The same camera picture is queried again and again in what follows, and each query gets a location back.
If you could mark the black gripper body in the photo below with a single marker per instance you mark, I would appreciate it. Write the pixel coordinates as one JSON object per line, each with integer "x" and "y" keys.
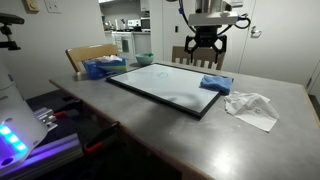
{"x": 206, "y": 35}

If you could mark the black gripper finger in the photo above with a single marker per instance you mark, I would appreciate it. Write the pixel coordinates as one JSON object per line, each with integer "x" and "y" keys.
{"x": 224, "y": 43}
{"x": 187, "y": 43}

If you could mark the blue cloth towel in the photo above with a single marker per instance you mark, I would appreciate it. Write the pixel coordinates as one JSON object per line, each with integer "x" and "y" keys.
{"x": 216, "y": 83}

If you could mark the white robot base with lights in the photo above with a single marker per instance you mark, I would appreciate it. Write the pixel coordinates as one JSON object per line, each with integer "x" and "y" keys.
{"x": 16, "y": 113}

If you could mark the black framed whiteboard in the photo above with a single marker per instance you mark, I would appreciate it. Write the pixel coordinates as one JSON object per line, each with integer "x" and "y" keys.
{"x": 160, "y": 86}

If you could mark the dark brown wooden chair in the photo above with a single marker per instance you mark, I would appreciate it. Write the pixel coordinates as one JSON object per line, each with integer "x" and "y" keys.
{"x": 178, "y": 52}

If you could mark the black door latch plate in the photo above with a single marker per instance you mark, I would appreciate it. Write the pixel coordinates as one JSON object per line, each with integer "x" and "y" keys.
{"x": 176, "y": 29}

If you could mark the green bowl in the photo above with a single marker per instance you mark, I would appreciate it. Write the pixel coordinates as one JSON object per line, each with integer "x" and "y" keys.
{"x": 144, "y": 59}

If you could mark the microwave oven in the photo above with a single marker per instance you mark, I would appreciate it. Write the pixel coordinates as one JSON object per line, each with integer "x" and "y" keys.
{"x": 145, "y": 24}

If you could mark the white door with lever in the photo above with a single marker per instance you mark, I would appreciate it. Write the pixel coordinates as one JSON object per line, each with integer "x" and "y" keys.
{"x": 283, "y": 40}

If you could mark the white kitchen stove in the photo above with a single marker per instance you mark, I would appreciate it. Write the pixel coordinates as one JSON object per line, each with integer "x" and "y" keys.
{"x": 124, "y": 45}

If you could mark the crumpled white paper napkin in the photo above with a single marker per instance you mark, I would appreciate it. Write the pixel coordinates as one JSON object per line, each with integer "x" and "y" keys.
{"x": 253, "y": 111}

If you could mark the white facial tissue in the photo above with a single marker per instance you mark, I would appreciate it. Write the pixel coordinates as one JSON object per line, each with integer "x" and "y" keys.
{"x": 108, "y": 59}

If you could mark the blue cardboard tissue box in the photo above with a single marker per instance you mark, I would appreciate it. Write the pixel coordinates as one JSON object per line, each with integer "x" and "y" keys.
{"x": 96, "y": 70}

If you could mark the light wooden chair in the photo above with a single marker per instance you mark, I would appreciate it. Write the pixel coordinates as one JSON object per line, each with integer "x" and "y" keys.
{"x": 90, "y": 52}

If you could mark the beige round thermostat dial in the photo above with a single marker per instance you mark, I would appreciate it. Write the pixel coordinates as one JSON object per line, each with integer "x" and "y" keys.
{"x": 31, "y": 5}

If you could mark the white wrist mount plate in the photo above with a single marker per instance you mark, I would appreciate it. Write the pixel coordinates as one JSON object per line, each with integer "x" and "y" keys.
{"x": 213, "y": 19}

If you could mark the white wall sign plate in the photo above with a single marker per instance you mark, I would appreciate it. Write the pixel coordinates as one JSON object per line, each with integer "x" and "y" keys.
{"x": 235, "y": 3}

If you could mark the silver metal bracket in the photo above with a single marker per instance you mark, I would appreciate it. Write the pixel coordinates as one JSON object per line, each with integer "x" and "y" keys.
{"x": 46, "y": 116}

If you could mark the aluminium extrusion rail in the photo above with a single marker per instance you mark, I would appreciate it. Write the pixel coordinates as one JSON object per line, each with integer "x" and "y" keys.
{"x": 56, "y": 150}

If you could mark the black camera on mount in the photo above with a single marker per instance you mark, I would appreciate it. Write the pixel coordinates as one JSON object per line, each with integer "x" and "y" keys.
{"x": 10, "y": 19}

